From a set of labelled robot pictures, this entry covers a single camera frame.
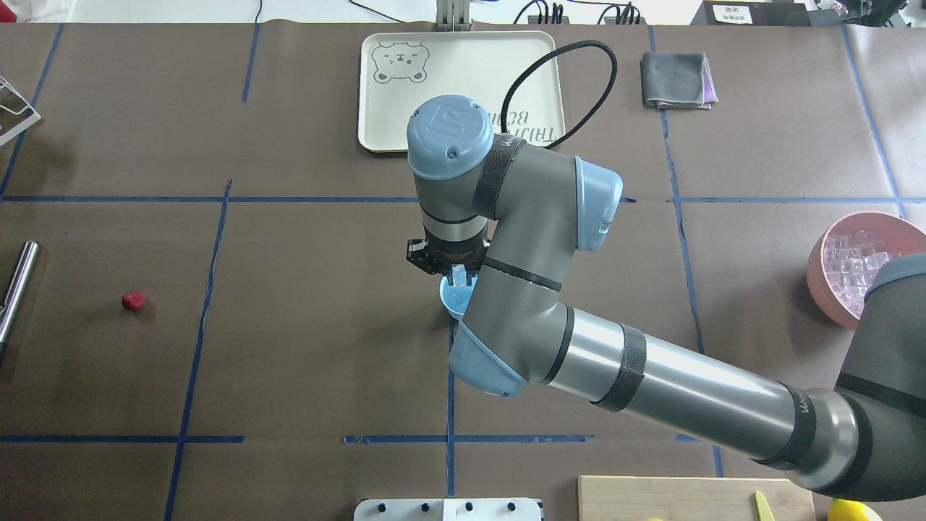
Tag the grey folded cloth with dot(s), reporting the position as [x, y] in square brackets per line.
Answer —
[677, 81]

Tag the pink bowl of ice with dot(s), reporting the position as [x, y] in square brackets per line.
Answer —
[846, 259]

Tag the cream bear serving tray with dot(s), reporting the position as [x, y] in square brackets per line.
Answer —
[401, 71]

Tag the red strawberry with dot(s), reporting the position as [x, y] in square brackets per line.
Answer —
[134, 301]

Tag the yellow lemon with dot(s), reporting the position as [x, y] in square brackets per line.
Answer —
[849, 510]

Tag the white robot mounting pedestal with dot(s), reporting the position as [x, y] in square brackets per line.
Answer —
[505, 508]

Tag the light blue plastic cup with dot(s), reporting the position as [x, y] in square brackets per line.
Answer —
[456, 299]

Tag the yellow plastic knife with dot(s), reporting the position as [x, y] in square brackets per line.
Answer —
[762, 507]

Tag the wooden cutting board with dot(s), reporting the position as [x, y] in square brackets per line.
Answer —
[687, 498]

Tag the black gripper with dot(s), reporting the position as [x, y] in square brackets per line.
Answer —
[450, 257]

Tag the steel muddler with black tip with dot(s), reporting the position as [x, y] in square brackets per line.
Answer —
[16, 289]

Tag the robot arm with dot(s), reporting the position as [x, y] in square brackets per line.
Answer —
[513, 215]

